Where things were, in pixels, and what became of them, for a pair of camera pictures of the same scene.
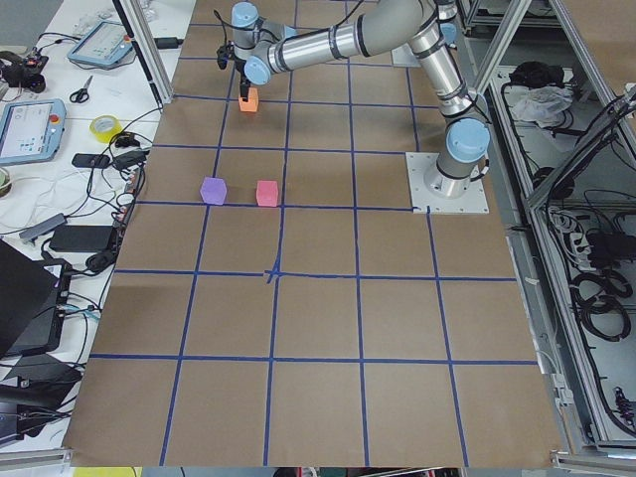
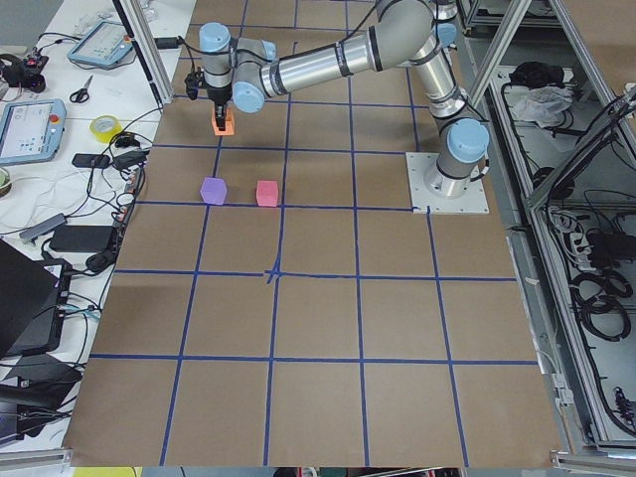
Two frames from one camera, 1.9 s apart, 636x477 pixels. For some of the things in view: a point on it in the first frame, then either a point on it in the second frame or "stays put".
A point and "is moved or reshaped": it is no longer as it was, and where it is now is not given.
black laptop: x=33 y=299 stays put
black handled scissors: x=82 y=94 stays put
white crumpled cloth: x=543 y=104 stays put
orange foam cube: x=252 y=103 is moved or reshaped
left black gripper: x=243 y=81 to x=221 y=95
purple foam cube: x=213 y=190 stays put
